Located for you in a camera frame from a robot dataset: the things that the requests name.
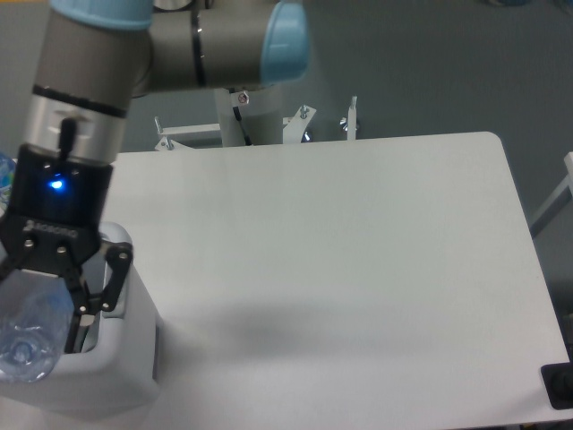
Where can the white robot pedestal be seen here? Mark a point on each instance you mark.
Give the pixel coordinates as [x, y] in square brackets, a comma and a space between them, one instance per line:
[251, 116]

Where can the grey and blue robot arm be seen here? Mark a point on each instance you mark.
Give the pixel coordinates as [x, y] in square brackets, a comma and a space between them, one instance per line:
[96, 57]

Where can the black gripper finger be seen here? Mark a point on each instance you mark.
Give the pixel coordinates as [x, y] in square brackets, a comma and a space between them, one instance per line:
[15, 259]
[119, 258]

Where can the white trash can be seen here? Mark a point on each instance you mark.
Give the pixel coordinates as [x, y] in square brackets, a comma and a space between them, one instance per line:
[114, 364]

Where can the white base bracket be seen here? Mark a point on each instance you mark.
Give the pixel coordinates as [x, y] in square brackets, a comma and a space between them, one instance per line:
[187, 137]
[349, 123]

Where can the white left base bracket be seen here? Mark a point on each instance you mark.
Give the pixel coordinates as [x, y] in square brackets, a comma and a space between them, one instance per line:
[187, 137]

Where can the black clamp at table corner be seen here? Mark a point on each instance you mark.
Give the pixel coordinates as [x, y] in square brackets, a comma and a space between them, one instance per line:
[557, 379]

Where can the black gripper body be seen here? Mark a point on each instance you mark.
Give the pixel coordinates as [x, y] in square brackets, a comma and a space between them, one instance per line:
[54, 202]

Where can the blue labelled water bottle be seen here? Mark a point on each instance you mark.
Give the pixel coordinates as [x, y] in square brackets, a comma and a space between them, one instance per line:
[7, 173]

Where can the white right base bracket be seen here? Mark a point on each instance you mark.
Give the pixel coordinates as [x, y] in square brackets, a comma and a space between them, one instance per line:
[349, 123]

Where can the clear plastic bottle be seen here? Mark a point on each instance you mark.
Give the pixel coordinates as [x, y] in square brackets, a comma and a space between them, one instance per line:
[36, 315]

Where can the white frame at right edge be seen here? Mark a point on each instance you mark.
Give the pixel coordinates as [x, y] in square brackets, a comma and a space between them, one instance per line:
[557, 200]

